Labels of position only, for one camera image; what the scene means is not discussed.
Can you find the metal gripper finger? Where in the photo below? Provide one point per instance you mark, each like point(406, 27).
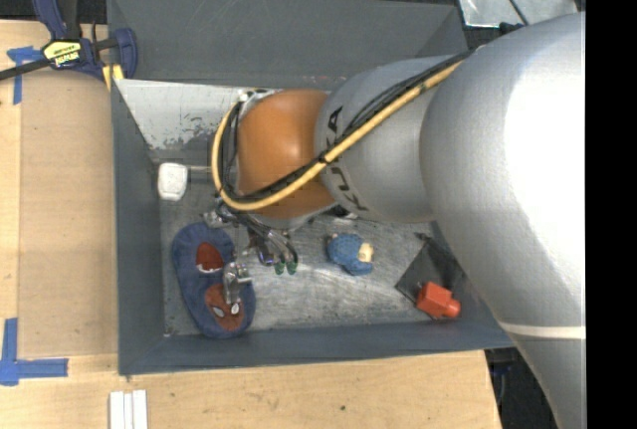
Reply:
point(233, 280)
point(214, 219)

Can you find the blue slipper with red faces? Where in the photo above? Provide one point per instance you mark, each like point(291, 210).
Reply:
point(199, 282)

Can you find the white plastic cup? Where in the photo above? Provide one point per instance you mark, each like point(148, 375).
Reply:
point(172, 180)

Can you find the blue and beige soft toy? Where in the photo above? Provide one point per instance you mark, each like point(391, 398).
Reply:
point(346, 253)

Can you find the pale wood board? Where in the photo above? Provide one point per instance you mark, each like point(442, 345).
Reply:
point(64, 218)

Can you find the dark grey flat block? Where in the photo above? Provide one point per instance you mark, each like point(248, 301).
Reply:
point(423, 265)

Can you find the red plastic block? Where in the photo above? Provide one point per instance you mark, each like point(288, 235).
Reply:
point(435, 300)

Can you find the grey metal bin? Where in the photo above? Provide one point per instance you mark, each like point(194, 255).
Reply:
point(278, 39)

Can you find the black cylinder on white bracket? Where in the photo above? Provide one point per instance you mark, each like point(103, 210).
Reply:
point(343, 214)

